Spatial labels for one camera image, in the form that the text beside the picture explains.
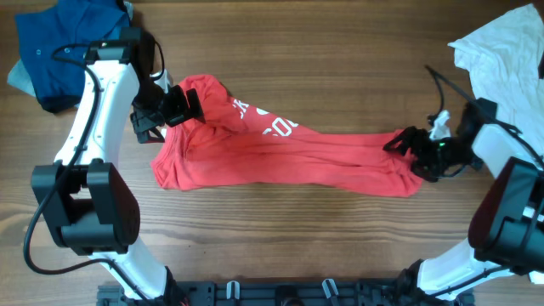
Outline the white t-shirt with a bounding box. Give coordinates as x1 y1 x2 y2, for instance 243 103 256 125
450 4 543 160

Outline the blue folded shirt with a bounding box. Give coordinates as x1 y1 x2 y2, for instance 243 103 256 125
14 0 130 98

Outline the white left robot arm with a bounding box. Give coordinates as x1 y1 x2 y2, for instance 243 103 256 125
31 38 204 305

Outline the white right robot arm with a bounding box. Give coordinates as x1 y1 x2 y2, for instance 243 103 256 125
372 99 543 305

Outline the black folded garment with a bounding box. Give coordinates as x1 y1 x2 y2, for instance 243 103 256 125
37 95 81 114

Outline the grey folded garment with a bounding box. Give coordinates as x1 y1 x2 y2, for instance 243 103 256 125
7 59 36 97

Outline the red t-shirt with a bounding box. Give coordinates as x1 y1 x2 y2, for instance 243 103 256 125
150 75 422 197

